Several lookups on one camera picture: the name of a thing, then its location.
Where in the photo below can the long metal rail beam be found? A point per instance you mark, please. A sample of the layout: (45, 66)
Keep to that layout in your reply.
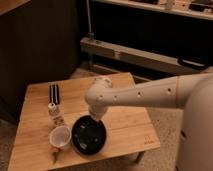
(138, 57)

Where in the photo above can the white sauce bottle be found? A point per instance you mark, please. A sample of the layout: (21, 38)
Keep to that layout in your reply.
(55, 115)

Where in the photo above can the wooden low table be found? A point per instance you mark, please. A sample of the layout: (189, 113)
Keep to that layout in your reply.
(129, 130)

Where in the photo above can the black ceramic bowl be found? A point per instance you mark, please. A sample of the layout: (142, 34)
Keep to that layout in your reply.
(88, 135)

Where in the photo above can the white paper cup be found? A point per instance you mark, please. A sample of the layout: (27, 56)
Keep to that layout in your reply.
(60, 137)

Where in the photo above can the black handle on beam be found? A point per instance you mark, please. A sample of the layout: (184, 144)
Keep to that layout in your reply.
(191, 65)

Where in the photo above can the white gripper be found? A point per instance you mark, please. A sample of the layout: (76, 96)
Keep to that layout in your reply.
(97, 112)

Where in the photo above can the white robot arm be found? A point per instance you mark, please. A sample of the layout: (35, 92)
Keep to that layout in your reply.
(193, 94)

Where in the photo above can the orange carrot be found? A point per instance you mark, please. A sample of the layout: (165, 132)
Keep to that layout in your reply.
(55, 154)

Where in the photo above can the vertical metal pole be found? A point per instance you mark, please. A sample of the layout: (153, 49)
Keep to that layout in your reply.
(90, 31)

